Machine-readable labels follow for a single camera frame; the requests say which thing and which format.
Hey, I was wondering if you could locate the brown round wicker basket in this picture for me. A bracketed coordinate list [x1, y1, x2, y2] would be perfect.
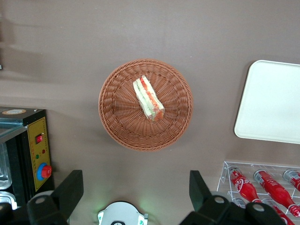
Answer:
[98, 58, 194, 152]

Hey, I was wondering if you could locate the red cola bottle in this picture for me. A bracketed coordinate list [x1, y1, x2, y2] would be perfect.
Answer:
[262, 198, 296, 225]
[283, 168, 300, 192]
[232, 197, 247, 209]
[228, 165, 263, 203]
[253, 169, 300, 218]

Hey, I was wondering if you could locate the clear acrylic bottle rack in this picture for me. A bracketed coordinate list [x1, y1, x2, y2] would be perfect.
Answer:
[217, 160, 300, 225]

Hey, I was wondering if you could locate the triangle sandwich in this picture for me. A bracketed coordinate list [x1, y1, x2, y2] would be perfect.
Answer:
[133, 75, 165, 122]

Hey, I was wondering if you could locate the black food warmer machine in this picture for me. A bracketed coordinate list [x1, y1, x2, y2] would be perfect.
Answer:
[0, 106, 55, 207]

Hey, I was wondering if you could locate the cream rectangular plastic tray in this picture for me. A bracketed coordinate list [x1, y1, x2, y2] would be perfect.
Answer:
[233, 60, 300, 145]

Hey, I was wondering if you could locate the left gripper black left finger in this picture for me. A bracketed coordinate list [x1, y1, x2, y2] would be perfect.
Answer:
[27, 170, 84, 225]

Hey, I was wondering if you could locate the steel warmer pan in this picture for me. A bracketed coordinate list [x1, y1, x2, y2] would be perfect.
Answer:
[0, 142, 13, 189]
[0, 191, 18, 210]

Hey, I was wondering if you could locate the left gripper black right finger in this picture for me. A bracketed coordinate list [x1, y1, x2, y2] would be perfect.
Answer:
[180, 170, 246, 225]

